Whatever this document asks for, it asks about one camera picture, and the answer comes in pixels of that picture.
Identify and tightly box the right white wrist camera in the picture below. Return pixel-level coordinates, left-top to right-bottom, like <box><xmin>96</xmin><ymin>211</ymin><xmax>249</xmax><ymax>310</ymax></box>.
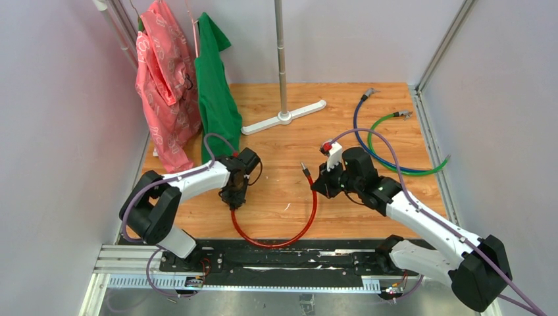
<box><xmin>320</xmin><ymin>140</ymin><xmax>343</xmax><ymax>171</ymax></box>

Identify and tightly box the green t-shirt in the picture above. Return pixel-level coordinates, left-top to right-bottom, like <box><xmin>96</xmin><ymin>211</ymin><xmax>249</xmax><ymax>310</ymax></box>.
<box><xmin>194</xmin><ymin>12</ymin><xmax>243</xmax><ymax>156</ymax></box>

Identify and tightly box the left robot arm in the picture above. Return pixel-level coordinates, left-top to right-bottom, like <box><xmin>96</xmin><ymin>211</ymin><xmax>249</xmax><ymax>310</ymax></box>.
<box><xmin>118</xmin><ymin>147</ymin><xmax>261</xmax><ymax>272</ymax></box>

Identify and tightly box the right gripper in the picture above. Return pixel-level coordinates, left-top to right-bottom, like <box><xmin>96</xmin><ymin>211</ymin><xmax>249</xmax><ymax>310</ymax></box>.
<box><xmin>312</xmin><ymin>158</ymin><xmax>363</xmax><ymax>199</ymax></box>

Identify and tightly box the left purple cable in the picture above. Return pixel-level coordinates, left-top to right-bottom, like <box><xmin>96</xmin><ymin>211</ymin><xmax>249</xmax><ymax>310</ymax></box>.
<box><xmin>120</xmin><ymin>132</ymin><xmax>240</xmax><ymax>300</ymax></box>

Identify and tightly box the pink patterned garment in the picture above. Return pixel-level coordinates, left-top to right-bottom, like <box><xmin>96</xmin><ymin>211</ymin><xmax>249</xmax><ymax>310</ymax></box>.
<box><xmin>135</xmin><ymin>1</ymin><xmax>202</xmax><ymax>173</ymax></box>

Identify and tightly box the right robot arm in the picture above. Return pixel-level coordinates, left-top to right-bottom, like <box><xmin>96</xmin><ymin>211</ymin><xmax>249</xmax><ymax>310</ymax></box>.
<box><xmin>311</xmin><ymin>142</ymin><xmax>512</xmax><ymax>312</ymax></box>

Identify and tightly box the aluminium frame rail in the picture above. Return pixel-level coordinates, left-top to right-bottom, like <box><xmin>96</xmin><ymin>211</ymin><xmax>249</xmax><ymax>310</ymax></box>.
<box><xmin>78</xmin><ymin>244</ymin><xmax>502</xmax><ymax>316</ymax></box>

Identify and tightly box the white clothes rack stand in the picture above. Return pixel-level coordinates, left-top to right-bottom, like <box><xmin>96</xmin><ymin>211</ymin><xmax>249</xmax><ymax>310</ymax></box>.
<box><xmin>241</xmin><ymin>0</ymin><xmax>327</xmax><ymax>136</ymax></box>

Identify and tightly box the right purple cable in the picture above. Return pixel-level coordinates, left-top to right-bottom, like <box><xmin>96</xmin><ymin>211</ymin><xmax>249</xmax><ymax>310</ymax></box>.
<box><xmin>320</xmin><ymin>128</ymin><xmax>547</xmax><ymax>316</ymax></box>

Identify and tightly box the blue cable lock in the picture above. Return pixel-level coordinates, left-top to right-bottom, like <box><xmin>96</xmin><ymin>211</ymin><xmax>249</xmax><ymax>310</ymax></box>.
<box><xmin>352</xmin><ymin>88</ymin><xmax>437</xmax><ymax>176</ymax></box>

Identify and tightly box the red cable lock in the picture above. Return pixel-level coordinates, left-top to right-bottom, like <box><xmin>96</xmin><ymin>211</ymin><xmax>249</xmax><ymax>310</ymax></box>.
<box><xmin>223</xmin><ymin>161</ymin><xmax>318</xmax><ymax>248</ymax></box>

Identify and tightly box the purple cable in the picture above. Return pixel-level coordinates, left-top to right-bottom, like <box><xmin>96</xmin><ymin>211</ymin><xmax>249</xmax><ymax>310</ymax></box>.
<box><xmin>320</xmin><ymin>128</ymin><xmax>547</xmax><ymax>316</ymax></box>
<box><xmin>120</xmin><ymin>132</ymin><xmax>240</xmax><ymax>300</ymax></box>

